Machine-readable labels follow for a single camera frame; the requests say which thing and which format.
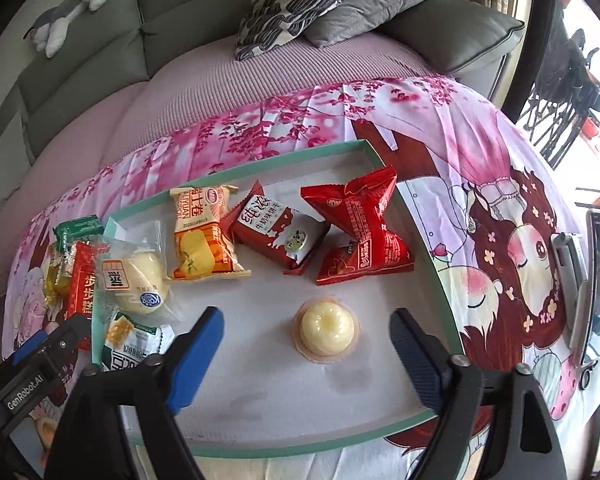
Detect dark door frame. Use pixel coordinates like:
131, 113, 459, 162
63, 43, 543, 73
500, 0, 558, 116

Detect red gold-patterned packet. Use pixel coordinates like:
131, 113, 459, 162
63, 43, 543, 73
62, 241, 111, 351

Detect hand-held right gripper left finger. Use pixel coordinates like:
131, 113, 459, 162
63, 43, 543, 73
45, 306, 226, 480

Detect maroon biscuit packet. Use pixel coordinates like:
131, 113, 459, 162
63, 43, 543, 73
225, 180, 331, 277

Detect person's left hand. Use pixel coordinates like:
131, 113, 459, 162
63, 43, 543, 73
34, 417, 60, 463

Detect black metal rack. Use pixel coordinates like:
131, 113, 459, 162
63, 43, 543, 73
515, 30, 600, 171

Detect teal shallow box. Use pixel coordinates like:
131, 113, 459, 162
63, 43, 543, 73
91, 140, 465, 459

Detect grey pillow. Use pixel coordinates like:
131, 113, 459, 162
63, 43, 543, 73
302, 0, 458, 48

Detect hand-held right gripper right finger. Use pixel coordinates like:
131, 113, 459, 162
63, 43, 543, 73
389, 307, 568, 480

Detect red triangular snack packet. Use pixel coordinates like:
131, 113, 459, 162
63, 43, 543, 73
300, 165, 416, 287

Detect grey-green sofa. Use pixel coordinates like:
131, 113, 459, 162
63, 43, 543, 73
0, 0, 526, 201

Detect grey white plush toy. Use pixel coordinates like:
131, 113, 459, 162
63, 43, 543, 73
22, 0, 123, 58

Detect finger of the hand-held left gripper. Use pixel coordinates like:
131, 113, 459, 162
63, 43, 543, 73
45, 315, 93, 357
12, 330, 49, 367

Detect pink ribbed sofa cover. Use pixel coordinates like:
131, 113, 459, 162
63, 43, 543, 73
0, 30, 456, 306

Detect dark green snack packet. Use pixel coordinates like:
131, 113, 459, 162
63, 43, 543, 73
52, 216, 105, 251

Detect clear bun packet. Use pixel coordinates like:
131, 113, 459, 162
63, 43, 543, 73
94, 220, 186, 325

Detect printed blanket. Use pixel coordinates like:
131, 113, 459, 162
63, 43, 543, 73
2, 76, 600, 480

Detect black patterned pillow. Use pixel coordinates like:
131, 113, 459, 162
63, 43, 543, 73
235, 0, 378, 62

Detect yellow jelly cup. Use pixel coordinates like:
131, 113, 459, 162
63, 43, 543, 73
294, 296, 357, 365

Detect orange white roll packet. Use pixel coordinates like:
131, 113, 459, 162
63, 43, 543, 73
167, 184, 253, 281

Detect green white snack packet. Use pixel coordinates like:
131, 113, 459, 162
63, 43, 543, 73
100, 311, 176, 373

